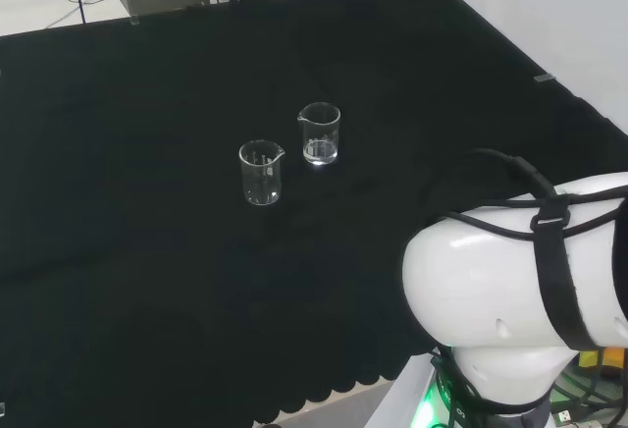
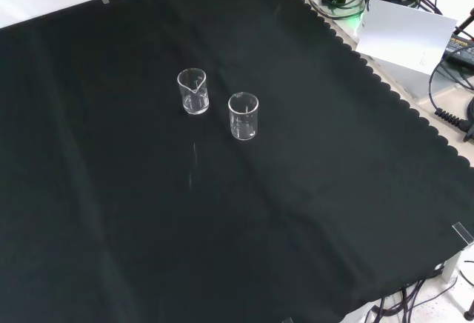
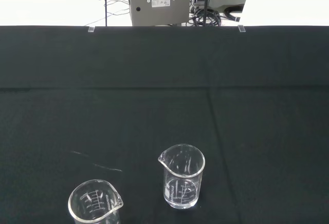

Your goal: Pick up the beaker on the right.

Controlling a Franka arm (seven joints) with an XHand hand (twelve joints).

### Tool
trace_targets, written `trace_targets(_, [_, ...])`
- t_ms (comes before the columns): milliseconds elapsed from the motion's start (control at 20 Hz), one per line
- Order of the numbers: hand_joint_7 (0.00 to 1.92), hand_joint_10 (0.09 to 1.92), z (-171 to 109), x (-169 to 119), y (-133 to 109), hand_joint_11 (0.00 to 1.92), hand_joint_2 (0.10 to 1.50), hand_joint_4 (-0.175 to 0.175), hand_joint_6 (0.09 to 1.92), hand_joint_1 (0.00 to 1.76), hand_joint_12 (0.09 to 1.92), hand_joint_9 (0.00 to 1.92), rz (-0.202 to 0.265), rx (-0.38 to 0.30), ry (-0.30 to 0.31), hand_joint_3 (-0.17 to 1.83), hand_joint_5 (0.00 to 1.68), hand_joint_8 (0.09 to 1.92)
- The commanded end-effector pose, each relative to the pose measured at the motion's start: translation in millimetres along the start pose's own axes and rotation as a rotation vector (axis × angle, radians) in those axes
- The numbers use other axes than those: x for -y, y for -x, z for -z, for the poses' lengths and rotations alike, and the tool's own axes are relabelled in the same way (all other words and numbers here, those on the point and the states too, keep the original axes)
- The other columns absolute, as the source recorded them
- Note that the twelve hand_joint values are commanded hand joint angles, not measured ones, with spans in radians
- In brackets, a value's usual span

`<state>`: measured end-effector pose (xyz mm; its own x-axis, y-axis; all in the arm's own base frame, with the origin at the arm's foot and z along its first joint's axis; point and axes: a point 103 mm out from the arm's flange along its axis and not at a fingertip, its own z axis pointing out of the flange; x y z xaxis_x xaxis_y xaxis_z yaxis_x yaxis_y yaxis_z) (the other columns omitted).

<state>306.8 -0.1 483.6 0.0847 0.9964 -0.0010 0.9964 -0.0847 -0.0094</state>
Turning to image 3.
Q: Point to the black bench cloth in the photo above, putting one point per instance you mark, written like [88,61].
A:
[164,80]

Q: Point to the grey metal control cabinet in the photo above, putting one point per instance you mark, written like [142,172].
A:
[154,14]

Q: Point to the clear cloth clip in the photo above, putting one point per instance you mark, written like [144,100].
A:
[241,28]
[91,29]

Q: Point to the thick black stand pole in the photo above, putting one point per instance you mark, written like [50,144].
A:
[206,3]

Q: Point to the thin black tripod pole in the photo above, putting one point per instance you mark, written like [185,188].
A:
[105,3]

